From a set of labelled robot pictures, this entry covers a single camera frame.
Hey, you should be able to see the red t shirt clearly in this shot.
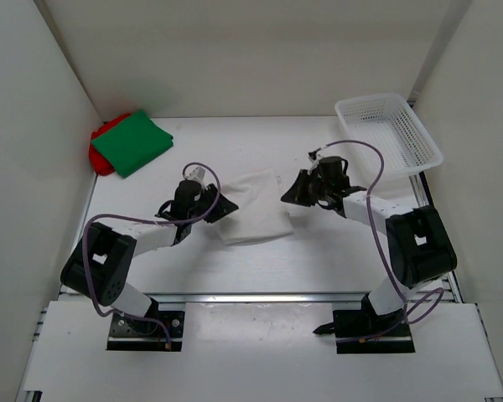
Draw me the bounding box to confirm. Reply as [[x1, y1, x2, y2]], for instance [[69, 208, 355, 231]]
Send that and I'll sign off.
[[88, 113, 131, 176]]

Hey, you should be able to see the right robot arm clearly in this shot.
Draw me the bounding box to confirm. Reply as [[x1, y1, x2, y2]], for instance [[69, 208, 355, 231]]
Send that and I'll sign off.
[[281, 152, 458, 335]]

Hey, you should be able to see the white plastic basket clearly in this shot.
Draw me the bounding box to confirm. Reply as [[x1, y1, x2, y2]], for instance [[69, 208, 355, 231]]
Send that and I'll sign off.
[[334, 93, 443, 183]]

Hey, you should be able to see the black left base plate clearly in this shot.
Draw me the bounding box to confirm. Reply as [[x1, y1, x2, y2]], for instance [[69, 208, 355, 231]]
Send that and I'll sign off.
[[106, 305, 185, 353]]

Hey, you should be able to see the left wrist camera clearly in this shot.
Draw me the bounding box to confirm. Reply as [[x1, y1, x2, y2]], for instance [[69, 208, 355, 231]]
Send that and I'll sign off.
[[187, 166, 205, 186]]

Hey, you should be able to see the green t shirt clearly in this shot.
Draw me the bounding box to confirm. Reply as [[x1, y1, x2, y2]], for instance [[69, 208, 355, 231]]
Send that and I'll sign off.
[[90, 111, 174, 178]]

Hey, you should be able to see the aluminium rail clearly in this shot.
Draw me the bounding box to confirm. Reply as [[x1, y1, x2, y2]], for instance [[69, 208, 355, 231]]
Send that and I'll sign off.
[[150, 292, 363, 304]]

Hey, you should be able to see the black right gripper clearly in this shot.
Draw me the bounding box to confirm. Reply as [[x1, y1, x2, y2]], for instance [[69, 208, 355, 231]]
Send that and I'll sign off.
[[282, 171, 331, 209]]

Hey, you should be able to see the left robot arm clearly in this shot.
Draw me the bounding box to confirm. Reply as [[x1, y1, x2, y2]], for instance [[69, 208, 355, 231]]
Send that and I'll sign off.
[[60, 179, 239, 335]]

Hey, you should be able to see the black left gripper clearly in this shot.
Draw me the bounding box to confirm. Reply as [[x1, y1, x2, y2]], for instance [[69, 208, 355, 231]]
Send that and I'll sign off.
[[188, 183, 238, 223]]

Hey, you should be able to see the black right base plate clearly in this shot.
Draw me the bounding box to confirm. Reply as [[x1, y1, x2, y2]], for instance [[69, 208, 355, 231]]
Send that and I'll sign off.
[[313, 296, 416, 354]]

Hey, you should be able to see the white cloth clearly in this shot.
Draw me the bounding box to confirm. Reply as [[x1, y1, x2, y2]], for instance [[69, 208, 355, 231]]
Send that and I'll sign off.
[[215, 168, 293, 246]]

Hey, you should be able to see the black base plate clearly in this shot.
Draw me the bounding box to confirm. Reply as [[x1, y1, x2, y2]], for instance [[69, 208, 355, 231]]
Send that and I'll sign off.
[[313, 296, 416, 354], [106, 305, 185, 353]]

